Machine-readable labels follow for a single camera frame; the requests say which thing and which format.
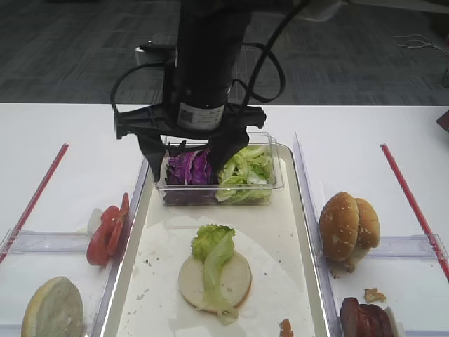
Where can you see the clear plastic side divider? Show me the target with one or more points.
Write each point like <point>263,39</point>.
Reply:
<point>330,311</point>

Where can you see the green lettuce pile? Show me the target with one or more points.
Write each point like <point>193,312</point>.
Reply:
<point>244,178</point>

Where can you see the bun bottom on tray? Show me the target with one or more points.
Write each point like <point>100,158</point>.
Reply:
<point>235,282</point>

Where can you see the red strip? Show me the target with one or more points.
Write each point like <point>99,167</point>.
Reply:
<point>443,262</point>
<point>35,200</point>

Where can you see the upper clear plastic rail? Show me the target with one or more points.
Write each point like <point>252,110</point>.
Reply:
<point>415,247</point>

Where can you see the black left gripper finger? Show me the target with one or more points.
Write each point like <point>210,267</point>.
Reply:
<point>223,145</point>

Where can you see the clear plastic salad container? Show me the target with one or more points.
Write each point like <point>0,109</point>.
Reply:
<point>257,138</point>

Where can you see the right red strip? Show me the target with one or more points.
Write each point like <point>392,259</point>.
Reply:
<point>443,262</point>

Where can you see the purple cabbage pile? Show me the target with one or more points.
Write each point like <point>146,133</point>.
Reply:
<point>189,168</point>

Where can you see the sesame bun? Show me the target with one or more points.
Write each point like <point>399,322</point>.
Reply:
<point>369,226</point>
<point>338,225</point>

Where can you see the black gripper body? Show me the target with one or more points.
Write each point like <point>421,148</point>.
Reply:
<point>197,82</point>

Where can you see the front sesame bun top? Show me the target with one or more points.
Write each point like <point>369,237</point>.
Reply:
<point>338,225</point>

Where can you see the white tomato pusher block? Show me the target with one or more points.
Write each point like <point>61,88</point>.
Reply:
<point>94,222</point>

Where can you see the red tomato slices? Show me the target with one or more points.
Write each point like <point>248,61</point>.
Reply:
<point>104,243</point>

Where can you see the meat crumb on table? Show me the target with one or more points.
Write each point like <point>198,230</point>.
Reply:
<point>372,295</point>

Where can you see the white metal tray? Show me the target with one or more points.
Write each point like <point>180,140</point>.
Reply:
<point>273,239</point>

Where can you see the left clear plastic rail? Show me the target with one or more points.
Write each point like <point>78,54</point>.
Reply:
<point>25,241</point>

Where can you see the left clear plastic divider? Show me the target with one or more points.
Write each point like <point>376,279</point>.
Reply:
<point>97,328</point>

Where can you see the left red strip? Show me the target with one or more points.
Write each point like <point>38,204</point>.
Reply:
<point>35,200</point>

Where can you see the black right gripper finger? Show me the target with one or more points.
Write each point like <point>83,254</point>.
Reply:
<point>153,150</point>

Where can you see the meat crumb on tray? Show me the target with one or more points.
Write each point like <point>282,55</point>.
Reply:
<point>285,328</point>

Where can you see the rear sesame bun top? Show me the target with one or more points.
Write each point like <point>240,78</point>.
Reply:
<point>369,226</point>

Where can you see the white patty pusher block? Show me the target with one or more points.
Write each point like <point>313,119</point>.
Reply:
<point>396,326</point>

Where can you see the brown meat patties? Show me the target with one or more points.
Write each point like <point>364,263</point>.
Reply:
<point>361,320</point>

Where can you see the green lettuce leaf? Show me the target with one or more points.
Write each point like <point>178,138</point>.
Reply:
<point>214,246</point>

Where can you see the clear plastic rail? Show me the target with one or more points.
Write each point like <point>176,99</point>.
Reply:
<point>415,247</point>
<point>25,241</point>

